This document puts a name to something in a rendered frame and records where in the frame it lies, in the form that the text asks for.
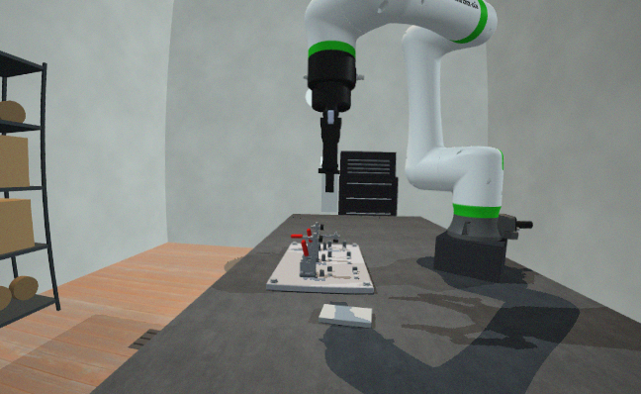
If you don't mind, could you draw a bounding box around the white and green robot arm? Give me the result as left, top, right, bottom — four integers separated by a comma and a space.
304, 0, 518, 243

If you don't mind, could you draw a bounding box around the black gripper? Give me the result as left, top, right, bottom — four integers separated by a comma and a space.
312, 83, 351, 212

